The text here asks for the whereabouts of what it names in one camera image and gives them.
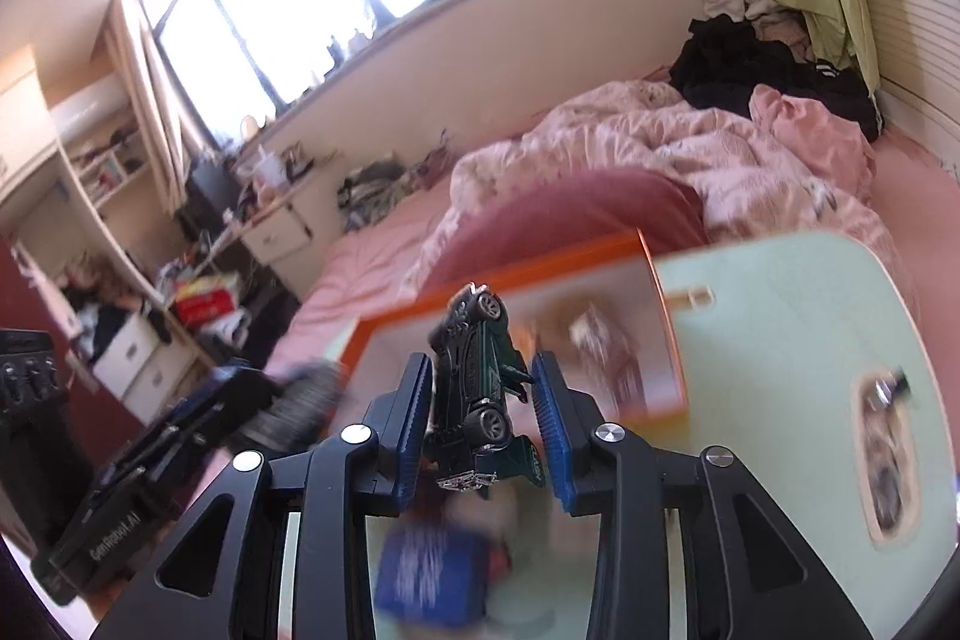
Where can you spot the white slatted panel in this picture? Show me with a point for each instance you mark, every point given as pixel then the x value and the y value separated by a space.
pixel 915 10

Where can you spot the pile of foil wrappers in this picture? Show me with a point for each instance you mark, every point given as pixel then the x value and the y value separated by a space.
pixel 885 482

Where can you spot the mint green desktop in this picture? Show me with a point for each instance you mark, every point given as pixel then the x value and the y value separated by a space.
pixel 750 347

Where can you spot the pink floral quilt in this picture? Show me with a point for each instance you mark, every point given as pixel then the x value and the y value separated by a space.
pixel 637 138

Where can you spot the grey folded clothes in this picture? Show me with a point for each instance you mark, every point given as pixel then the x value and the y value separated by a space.
pixel 371 190

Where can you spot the beige curtain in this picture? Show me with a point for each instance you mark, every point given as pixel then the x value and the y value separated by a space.
pixel 150 85

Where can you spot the red packet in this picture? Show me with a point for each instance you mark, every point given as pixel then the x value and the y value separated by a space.
pixel 202 306

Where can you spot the plain pink garment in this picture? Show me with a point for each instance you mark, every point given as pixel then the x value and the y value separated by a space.
pixel 810 145

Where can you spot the black monitor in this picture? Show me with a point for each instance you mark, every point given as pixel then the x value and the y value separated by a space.
pixel 210 186

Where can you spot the black knobbed device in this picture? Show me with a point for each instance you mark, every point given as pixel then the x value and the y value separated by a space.
pixel 30 422

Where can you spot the white shelf unit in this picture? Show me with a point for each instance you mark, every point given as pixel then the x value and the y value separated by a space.
pixel 97 108

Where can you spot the white storage drawers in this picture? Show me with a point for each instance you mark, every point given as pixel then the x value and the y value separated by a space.
pixel 135 347

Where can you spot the orange cardboard box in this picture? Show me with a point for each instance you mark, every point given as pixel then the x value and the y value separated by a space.
pixel 540 295

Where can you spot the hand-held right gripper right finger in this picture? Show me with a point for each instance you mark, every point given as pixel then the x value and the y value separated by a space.
pixel 551 430

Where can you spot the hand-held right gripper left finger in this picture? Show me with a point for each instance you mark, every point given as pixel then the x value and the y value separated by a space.
pixel 416 430

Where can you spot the maroon pillow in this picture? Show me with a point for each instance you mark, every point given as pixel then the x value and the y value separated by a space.
pixel 570 212

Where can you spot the blue zip case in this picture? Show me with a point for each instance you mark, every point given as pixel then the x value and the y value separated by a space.
pixel 427 572

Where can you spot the white cup with straw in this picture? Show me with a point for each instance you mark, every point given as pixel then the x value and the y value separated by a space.
pixel 270 171

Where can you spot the pile of black clothes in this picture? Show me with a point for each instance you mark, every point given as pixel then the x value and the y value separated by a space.
pixel 727 70

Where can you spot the white desk with drawers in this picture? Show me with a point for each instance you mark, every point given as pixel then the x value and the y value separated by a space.
pixel 277 235

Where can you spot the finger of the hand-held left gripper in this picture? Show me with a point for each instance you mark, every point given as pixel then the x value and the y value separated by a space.
pixel 300 407

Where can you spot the dark green toy car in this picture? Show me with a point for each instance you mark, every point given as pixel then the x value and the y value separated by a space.
pixel 472 370

